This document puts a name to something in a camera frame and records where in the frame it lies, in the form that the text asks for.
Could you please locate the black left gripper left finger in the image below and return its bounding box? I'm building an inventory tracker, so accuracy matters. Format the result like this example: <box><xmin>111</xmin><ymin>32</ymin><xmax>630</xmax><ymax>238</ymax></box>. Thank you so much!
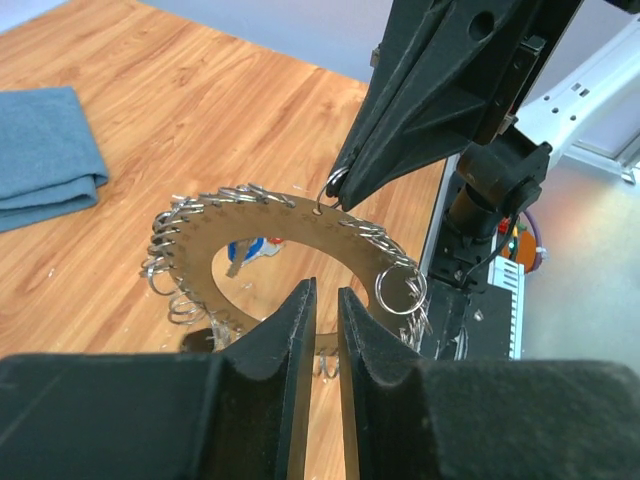
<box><xmin>1</xmin><ymin>279</ymin><xmax>317</xmax><ymax>479</ymax></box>

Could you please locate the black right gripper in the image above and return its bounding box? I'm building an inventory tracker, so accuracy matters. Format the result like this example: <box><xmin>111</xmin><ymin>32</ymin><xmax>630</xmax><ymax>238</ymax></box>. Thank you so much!
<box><xmin>332</xmin><ymin>1</ymin><xmax>580</xmax><ymax>210</ymax></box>

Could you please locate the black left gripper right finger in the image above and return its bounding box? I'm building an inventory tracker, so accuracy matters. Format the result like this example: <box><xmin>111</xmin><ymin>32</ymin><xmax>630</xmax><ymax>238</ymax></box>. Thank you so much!
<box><xmin>338</xmin><ymin>288</ymin><xmax>639</xmax><ymax>479</ymax></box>

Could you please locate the metal disc with keyrings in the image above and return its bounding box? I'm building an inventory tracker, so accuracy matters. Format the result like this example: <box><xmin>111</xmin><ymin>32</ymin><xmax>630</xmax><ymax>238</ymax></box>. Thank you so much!
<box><xmin>141</xmin><ymin>183</ymin><xmax>431</xmax><ymax>350</ymax></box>

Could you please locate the key with red tag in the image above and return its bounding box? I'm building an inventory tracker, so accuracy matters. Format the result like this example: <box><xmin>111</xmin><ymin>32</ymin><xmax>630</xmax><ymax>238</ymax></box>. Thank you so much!
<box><xmin>226</xmin><ymin>237</ymin><xmax>284</xmax><ymax>278</ymax></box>

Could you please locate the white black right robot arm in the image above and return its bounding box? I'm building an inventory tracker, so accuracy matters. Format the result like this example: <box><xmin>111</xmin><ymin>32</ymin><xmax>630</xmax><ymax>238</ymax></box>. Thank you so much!
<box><xmin>325</xmin><ymin>1</ymin><xmax>639</xmax><ymax>289</ymax></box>

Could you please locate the folded blue cloth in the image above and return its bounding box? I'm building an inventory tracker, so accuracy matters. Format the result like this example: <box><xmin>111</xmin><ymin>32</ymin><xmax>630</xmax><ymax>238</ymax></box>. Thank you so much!
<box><xmin>1</xmin><ymin>86</ymin><xmax>109</xmax><ymax>232</ymax></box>

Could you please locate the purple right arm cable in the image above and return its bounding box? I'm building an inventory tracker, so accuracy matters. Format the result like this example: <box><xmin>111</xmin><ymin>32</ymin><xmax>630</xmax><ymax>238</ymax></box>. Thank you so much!
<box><xmin>519</xmin><ymin>212</ymin><xmax>551</xmax><ymax>274</ymax></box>

